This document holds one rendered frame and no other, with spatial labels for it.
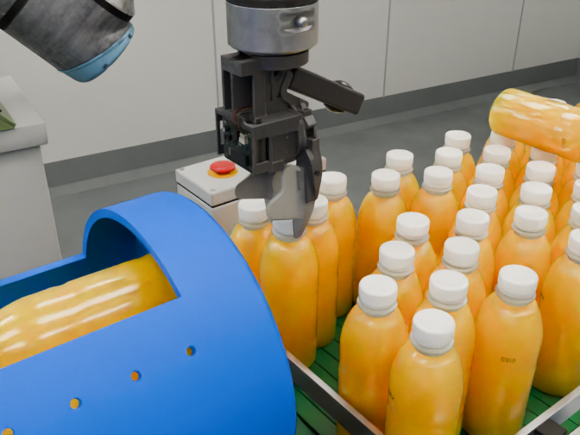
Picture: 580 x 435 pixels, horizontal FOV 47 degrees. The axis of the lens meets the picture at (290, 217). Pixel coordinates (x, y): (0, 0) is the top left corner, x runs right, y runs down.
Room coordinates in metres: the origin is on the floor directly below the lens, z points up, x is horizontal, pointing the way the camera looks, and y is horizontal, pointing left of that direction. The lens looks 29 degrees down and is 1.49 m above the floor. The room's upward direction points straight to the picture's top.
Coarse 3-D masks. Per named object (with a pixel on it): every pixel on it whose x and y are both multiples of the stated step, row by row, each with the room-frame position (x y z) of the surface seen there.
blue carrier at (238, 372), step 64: (128, 256) 0.59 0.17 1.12; (192, 256) 0.43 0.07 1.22; (128, 320) 0.37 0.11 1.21; (192, 320) 0.38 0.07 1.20; (256, 320) 0.40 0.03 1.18; (0, 384) 0.31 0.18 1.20; (64, 384) 0.32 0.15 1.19; (128, 384) 0.34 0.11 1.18; (192, 384) 0.35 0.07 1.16; (256, 384) 0.37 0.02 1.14
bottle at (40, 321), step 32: (64, 288) 0.42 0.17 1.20; (96, 288) 0.42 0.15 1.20; (128, 288) 0.43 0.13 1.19; (160, 288) 0.44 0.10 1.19; (0, 320) 0.39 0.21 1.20; (32, 320) 0.39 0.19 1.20; (64, 320) 0.39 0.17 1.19; (96, 320) 0.40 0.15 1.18; (0, 352) 0.36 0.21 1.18; (32, 352) 0.37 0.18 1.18
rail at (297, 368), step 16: (288, 352) 0.60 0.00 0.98; (304, 368) 0.58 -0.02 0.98; (304, 384) 0.57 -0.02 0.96; (320, 384) 0.55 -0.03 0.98; (320, 400) 0.55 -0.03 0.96; (336, 400) 0.53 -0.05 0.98; (336, 416) 0.53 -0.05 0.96; (352, 416) 0.51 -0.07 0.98; (352, 432) 0.51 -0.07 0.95; (368, 432) 0.49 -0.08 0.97
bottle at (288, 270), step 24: (288, 240) 0.65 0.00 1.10; (264, 264) 0.65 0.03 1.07; (288, 264) 0.64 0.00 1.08; (312, 264) 0.65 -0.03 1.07; (264, 288) 0.65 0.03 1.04; (288, 288) 0.63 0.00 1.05; (312, 288) 0.65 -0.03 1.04; (288, 312) 0.63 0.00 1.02; (312, 312) 0.65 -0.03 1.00; (288, 336) 0.63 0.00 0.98; (312, 336) 0.65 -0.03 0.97; (312, 360) 0.65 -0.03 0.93
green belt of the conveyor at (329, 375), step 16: (352, 304) 0.81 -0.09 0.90; (336, 336) 0.73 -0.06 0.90; (320, 352) 0.70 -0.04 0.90; (336, 352) 0.70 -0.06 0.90; (320, 368) 0.67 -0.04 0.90; (336, 368) 0.67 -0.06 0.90; (336, 384) 0.64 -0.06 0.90; (304, 400) 0.61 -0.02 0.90; (528, 400) 0.61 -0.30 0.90; (544, 400) 0.61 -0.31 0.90; (304, 416) 0.58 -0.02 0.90; (320, 416) 0.58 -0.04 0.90; (528, 416) 0.58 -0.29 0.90; (576, 416) 0.58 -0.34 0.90; (304, 432) 0.56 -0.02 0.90; (320, 432) 0.56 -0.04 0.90; (464, 432) 0.56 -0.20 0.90
